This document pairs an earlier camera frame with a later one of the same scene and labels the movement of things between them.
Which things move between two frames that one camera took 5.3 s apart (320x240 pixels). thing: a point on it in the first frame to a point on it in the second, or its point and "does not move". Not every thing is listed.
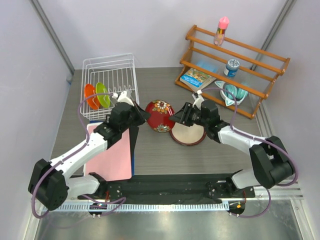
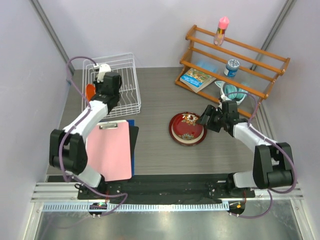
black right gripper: [183, 116] to [211, 111]
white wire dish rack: [103, 77] does not move
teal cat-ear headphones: [231, 93] does not move
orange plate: [89, 90] does not move
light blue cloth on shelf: [208, 65] does not move
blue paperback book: [195, 79] does not move
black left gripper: [142, 115] to [97, 85]
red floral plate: [160, 110] to [185, 126]
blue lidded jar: [231, 68] does not move
